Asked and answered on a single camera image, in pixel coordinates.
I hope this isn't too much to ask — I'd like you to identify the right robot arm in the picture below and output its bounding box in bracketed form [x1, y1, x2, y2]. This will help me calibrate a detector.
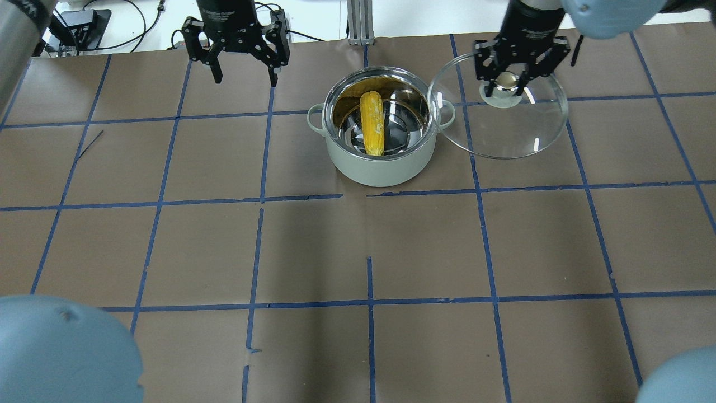
[472, 1, 714, 402]

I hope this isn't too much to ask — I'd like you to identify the black power adapter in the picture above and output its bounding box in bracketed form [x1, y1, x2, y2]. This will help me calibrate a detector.
[270, 8, 288, 39]

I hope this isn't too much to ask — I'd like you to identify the brown paper table mat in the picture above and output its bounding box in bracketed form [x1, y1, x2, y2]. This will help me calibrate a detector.
[2, 23, 714, 402]

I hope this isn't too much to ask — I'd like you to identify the aluminium frame post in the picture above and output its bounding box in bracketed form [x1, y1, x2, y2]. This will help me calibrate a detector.
[347, 0, 374, 46]

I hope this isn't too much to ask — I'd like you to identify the glass pot lid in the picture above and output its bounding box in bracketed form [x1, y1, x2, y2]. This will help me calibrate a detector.
[428, 53, 568, 159]

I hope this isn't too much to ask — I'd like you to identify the yellow corn cob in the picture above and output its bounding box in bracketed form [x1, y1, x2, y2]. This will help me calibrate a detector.
[360, 91, 385, 156]

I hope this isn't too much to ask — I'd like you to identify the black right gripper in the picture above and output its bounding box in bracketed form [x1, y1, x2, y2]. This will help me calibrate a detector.
[474, 1, 571, 99]

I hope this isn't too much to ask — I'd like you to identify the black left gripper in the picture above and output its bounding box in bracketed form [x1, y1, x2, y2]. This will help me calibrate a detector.
[182, 1, 290, 88]

